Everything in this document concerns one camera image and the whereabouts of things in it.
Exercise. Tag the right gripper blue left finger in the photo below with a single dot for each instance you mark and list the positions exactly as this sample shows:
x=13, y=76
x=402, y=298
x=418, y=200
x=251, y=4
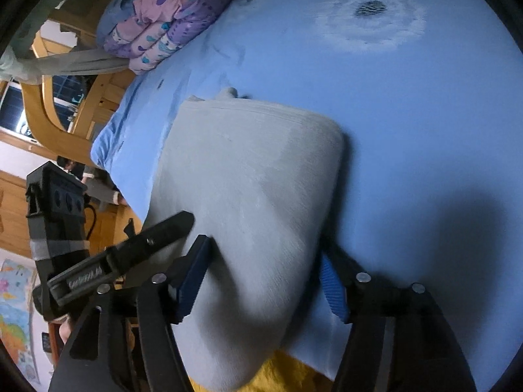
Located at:
x=124, y=339

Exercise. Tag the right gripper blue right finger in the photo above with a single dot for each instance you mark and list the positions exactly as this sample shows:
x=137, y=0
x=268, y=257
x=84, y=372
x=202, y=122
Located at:
x=399, y=332

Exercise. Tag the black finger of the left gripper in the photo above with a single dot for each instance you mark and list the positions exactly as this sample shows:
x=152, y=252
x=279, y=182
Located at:
x=122, y=253

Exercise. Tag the light grey pants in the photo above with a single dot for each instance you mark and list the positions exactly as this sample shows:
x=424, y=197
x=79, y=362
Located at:
x=258, y=178

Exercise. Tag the person's left hand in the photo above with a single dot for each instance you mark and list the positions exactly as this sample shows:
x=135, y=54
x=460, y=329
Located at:
x=65, y=330

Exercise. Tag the yellow garment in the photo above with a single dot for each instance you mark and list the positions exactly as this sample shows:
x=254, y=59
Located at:
x=283, y=373

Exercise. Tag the wooden chair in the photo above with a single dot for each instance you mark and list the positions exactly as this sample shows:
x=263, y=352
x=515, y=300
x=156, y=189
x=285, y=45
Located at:
x=64, y=113

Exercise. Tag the purple pink folded quilt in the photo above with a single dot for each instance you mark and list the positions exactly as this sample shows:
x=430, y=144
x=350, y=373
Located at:
x=146, y=32

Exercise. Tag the blue dandelion bed sheet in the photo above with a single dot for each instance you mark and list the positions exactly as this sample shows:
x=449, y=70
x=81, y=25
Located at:
x=429, y=94

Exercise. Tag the colourful wall poster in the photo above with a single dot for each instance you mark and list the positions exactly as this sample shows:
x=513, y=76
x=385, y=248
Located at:
x=16, y=331

